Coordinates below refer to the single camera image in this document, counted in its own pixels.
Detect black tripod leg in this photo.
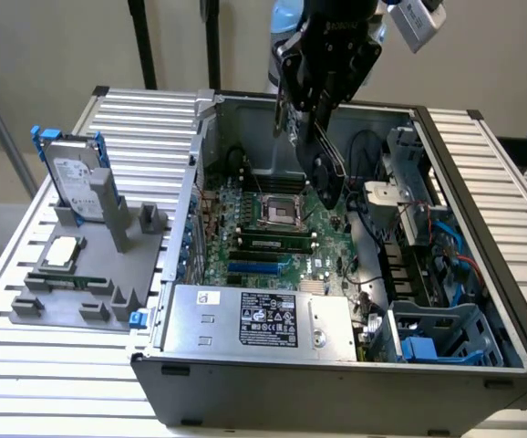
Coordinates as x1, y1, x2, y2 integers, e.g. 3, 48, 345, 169
127, 0, 159, 90
207, 0, 223, 90

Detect metal drive cage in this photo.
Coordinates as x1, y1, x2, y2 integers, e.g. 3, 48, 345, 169
362, 126, 452, 248

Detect silver chipset heat sink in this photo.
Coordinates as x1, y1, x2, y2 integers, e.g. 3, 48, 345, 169
296, 279, 327, 297

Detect blue wire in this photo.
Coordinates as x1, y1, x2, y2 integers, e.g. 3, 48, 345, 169
430, 217, 470, 294

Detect grey disk bay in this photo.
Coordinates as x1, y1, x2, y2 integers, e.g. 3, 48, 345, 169
387, 298, 507, 369

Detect silver power supply unit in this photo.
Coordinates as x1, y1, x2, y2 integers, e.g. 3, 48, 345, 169
160, 284, 361, 364

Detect blue bay latch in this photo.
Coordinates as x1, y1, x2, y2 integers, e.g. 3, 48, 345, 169
401, 336, 439, 362

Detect blue expansion slot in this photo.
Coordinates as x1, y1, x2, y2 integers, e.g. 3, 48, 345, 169
226, 260, 280, 276

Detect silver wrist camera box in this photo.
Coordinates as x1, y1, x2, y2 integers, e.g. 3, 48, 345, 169
387, 0, 448, 55

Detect thin black wire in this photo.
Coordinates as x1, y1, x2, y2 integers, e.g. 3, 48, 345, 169
342, 258, 384, 294

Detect silver hard disk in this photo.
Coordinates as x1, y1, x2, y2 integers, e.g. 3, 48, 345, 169
46, 139, 106, 221

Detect blue plastic clip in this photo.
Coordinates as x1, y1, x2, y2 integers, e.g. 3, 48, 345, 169
127, 308, 150, 331

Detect installed green RAM stick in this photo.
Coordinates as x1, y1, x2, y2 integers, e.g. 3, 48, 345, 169
236, 234, 315, 254

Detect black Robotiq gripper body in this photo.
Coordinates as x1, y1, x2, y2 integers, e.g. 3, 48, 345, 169
298, 0, 387, 48

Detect silver CPU chip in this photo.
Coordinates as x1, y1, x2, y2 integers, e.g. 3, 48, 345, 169
43, 235, 88, 269

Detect CPU socket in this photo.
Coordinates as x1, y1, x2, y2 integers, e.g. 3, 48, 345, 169
254, 191, 308, 230

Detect black RAM slot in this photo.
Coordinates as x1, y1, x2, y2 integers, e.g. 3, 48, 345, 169
230, 248, 314, 265

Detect red wire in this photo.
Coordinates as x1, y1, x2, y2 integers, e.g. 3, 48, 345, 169
458, 254, 487, 294

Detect blue disk caddy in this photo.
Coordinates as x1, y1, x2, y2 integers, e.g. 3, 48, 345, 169
30, 127, 119, 228

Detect black open PC case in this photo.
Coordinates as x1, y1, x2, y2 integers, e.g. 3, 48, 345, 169
129, 89, 527, 428

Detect grey parts rack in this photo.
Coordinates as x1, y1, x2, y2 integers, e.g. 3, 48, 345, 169
8, 166, 171, 328

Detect green motherboard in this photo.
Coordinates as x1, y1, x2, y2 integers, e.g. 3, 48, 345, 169
199, 178, 366, 298

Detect black looped cable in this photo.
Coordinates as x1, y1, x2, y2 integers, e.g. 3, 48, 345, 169
348, 129, 384, 184

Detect black box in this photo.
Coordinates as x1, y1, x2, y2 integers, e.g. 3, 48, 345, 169
495, 135, 527, 168

